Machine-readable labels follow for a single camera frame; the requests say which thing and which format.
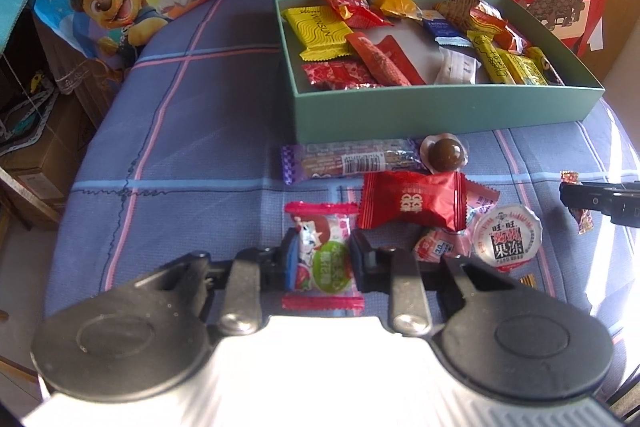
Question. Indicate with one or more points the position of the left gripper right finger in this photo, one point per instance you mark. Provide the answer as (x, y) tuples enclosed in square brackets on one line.
[(407, 281)]

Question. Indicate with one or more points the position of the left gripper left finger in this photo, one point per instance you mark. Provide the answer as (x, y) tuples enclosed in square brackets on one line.
[(227, 294)]

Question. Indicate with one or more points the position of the pink green candy packet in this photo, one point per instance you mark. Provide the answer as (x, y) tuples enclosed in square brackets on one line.
[(322, 279)]

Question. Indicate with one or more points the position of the yellow text snack packet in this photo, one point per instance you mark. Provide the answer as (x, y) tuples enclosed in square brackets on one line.
[(522, 69)]

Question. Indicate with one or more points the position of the red spicy strip packet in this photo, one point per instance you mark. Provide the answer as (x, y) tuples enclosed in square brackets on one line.
[(386, 61)]

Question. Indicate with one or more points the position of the orange snack packet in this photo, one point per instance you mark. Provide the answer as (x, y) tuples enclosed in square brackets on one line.
[(484, 18)]

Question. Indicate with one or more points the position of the blue white cracker packet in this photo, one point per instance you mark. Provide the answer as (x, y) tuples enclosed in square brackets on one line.
[(445, 34)]

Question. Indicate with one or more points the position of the yellow wafer packet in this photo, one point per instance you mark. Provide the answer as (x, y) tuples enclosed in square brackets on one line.
[(321, 32)]

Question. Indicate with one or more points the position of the orange candy packet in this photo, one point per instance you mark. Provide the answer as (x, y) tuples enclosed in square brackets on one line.
[(398, 8)]

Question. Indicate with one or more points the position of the dark red patterned snack packet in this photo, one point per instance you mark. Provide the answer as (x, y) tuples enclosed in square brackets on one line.
[(339, 75)]

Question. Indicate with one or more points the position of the red rainbow candy packet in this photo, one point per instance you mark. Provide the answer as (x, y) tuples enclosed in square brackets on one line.
[(357, 14)]

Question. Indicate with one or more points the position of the brown gold chocolate packet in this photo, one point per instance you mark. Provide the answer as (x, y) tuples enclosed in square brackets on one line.
[(573, 197)]

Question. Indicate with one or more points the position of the red double happiness candy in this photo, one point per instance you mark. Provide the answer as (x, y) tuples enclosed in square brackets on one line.
[(430, 200)]

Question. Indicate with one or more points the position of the white jelly cup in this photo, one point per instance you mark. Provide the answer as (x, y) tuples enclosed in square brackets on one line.
[(507, 237)]

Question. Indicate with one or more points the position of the purple snack bar wrapper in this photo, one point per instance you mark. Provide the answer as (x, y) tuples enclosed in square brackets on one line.
[(305, 162)]

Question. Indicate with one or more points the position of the chocolate ball lollipop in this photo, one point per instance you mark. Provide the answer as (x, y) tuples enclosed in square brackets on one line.
[(443, 153)]

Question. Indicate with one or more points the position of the brown cardboard box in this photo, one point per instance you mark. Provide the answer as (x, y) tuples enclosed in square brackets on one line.
[(48, 168)]

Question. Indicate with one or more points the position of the green cardboard box tray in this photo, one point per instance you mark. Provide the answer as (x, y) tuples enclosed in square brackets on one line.
[(409, 112)]

